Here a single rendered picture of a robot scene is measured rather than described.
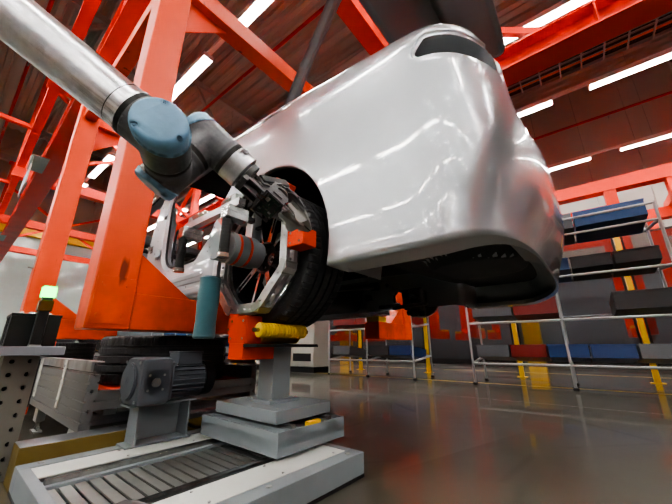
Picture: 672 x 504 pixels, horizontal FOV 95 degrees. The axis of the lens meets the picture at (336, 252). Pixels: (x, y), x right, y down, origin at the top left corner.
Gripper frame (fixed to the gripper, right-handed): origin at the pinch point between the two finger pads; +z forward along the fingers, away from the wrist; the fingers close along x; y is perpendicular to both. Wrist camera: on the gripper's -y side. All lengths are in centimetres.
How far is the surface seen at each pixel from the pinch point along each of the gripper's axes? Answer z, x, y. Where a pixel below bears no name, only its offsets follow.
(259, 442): 41, -67, 17
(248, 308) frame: 10, -56, -19
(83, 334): -54, -277, -93
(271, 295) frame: 14, -46, -22
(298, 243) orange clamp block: 6.0, -21.3, -26.0
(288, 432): 45, -57, 14
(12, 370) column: -39, -120, 14
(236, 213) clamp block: -17.9, -29.6, -26.2
